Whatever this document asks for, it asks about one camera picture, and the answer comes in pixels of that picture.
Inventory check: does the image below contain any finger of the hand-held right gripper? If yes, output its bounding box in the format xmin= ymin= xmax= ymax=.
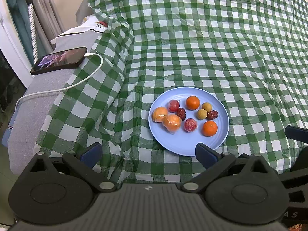
xmin=285 ymin=125 xmax=308 ymax=145

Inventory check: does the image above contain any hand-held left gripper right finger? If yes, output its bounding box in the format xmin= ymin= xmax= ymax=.
xmin=182 ymin=143 xmax=278 ymax=193

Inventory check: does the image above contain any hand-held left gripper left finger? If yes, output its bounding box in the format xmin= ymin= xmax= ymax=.
xmin=22 ymin=142 xmax=119 ymax=193

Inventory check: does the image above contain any blue plate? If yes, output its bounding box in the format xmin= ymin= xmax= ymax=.
xmin=148 ymin=87 xmax=230 ymax=156

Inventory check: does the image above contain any orange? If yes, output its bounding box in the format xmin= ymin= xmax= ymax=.
xmin=202 ymin=121 xmax=218 ymax=137
xmin=151 ymin=106 xmax=169 ymax=123
xmin=185 ymin=96 xmax=201 ymax=110
xmin=162 ymin=115 xmax=182 ymax=135

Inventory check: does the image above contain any red fruit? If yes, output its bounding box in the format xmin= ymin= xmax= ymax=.
xmin=184 ymin=118 xmax=198 ymax=133
xmin=168 ymin=99 xmax=181 ymax=113

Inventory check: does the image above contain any patterned brown clothing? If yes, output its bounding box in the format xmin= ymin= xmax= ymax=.
xmin=287 ymin=223 xmax=308 ymax=231

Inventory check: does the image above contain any grey mattress cover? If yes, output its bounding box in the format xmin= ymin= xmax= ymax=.
xmin=2 ymin=29 xmax=106 ymax=177

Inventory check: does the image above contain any black smartphone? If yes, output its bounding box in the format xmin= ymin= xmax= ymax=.
xmin=30 ymin=47 xmax=87 ymax=76

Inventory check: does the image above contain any green checked tablecloth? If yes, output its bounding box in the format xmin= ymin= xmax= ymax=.
xmin=36 ymin=0 xmax=308 ymax=186

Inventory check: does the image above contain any white printed cloth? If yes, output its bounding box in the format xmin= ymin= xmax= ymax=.
xmin=56 ymin=13 xmax=109 ymax=38

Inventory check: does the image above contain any grey curtain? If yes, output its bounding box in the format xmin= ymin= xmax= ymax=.
xmin=5 ymin=0 xmax=66 ymax=60

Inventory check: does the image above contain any white charging cable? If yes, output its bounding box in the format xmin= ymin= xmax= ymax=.
xmin=15 ymin=52 xmax=104 ymax=111

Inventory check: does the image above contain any white door frame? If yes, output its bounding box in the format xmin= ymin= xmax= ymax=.
xmin=0 ymin=5 xmax=34 ymax=87

